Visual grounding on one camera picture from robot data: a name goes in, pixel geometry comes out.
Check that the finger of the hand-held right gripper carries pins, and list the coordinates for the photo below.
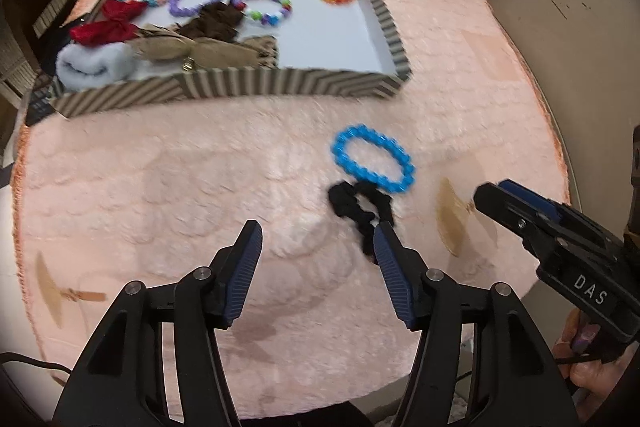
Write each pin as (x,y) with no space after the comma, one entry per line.
(535,199)
(505,207)

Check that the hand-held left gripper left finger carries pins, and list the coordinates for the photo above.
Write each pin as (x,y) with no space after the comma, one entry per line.
(245,267)

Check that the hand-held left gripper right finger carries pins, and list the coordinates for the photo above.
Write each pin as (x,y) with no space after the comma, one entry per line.
(395,272)

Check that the black scrunchie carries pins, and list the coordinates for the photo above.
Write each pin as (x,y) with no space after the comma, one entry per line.
(350,197)

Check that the striped cardboard box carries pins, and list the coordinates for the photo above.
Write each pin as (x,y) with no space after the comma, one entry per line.
(320,32)

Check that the person's right hand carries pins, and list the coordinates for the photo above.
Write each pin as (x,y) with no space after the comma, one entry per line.
(595,377)

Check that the pink quilted tablecloth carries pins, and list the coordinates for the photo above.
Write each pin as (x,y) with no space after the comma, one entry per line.
(175,172)

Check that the leopard print hair clip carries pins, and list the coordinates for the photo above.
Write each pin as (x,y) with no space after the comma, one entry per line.
(235,54)

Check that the beige bow hair clip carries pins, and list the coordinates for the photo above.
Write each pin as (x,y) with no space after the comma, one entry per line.
(160,47)

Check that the brown scrunchie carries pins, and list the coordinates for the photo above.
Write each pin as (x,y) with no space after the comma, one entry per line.
(212,22)

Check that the white fluffy scrunchie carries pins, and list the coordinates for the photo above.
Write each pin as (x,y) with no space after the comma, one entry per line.
(95,67)

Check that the dark wooden furniture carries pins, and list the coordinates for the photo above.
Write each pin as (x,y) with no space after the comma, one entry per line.
(45,7)

